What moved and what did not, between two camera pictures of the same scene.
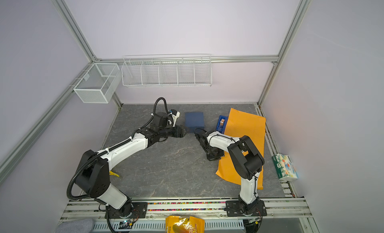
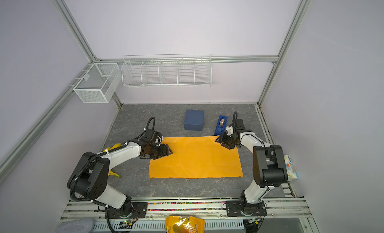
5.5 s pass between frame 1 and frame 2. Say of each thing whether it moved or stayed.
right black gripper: moved
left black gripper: moved
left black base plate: stayed
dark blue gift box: stayed
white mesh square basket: stayed
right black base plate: stayed
